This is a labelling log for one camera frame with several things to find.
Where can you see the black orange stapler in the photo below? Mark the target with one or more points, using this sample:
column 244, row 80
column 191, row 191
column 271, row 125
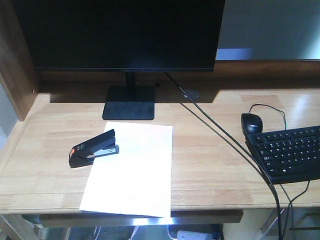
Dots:
column 84, row 154

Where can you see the black keyboard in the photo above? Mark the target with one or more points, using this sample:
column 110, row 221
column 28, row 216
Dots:
column 287, row 156

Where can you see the black computer monitor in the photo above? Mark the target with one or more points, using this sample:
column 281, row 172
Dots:
column 126, row 36

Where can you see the white paper sheet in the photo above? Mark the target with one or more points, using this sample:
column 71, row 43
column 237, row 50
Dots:
column 137, row 180

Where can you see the white power strip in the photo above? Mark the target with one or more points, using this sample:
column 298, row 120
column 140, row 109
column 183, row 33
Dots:
column 192, row 235

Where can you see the grey desk cable grommet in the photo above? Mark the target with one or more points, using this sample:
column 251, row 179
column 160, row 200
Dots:
column 192, row 93

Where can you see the black computer mouse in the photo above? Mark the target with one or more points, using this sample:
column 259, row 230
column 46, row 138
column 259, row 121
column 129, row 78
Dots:
column 251, row 124

